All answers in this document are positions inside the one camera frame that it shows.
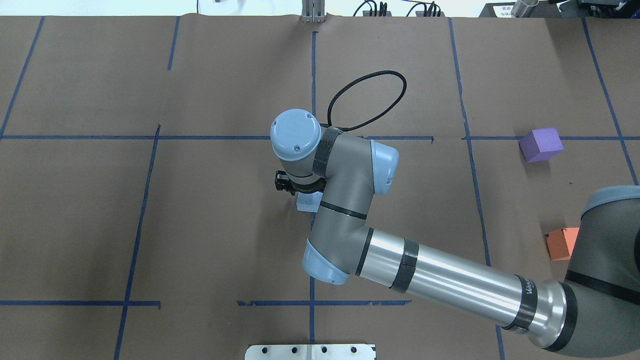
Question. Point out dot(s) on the silver metal cylinder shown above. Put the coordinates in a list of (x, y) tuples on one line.
[(523, 8)]

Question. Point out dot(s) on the purple foam block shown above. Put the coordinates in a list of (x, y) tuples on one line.
[(540, 145)]

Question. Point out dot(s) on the orange foam block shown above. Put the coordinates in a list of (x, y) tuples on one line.
[(560, 243)]

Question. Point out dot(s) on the white camera post with base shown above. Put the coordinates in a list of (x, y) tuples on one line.
[(337, 351)]

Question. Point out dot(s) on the aluminium frame post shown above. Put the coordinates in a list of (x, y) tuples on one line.
[(313, 11)]

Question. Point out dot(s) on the light blue foam block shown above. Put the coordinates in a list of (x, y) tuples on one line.
[(309, 202)]

